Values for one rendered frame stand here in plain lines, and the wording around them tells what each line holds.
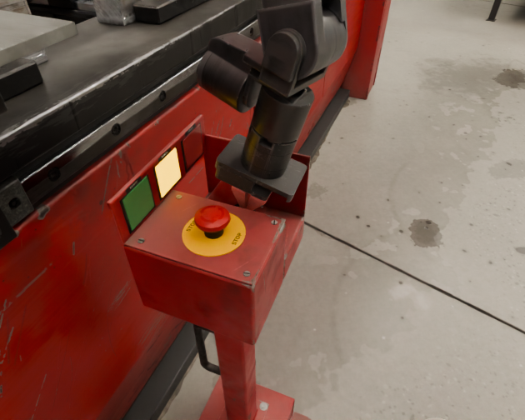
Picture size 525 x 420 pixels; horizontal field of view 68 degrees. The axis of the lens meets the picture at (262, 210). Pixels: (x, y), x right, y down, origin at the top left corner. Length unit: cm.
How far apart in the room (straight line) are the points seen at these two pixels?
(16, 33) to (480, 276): 150
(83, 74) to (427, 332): 117
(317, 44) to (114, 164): 39
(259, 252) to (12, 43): 28
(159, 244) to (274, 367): 83
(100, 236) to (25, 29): 37
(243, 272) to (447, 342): 104
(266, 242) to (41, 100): 33
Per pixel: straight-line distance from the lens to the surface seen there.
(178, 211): 48
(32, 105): 57
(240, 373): 77
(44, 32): 36
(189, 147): 53
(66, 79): 62
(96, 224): 65
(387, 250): 156
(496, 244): 175
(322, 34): 38
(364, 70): 251
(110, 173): 64
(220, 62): 45
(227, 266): 42
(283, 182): 47
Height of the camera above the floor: 110
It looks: 42 degrees down
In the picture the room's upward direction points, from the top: straight up
